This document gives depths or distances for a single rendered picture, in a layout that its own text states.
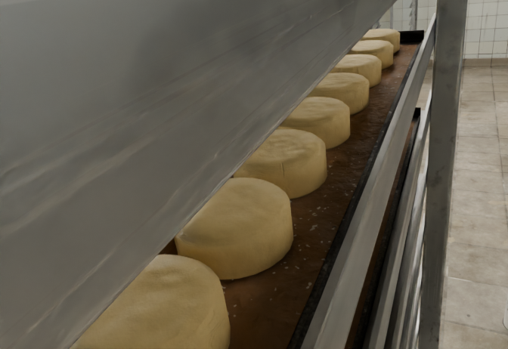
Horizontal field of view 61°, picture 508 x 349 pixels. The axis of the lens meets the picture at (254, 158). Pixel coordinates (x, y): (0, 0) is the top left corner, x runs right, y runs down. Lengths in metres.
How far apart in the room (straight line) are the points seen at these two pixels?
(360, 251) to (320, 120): 0.11
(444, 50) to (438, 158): 0.13
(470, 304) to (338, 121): 2.13
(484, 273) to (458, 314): 0.34
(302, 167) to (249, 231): 0.06
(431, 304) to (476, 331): 1.53
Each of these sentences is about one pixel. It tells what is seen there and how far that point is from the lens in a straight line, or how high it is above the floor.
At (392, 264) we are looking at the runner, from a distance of 0.28.
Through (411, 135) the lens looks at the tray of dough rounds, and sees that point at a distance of 0.50.
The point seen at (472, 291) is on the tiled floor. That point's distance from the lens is 2.42.
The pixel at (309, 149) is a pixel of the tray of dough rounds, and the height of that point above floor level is 1.51.
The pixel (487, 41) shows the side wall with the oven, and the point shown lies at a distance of 6.03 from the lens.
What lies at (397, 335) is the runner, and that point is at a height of 1.34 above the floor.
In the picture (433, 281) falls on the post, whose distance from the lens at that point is 0.68.
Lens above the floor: 1.60
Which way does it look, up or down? 25 degrees down
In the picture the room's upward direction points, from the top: 8 degrees counter-clockwise
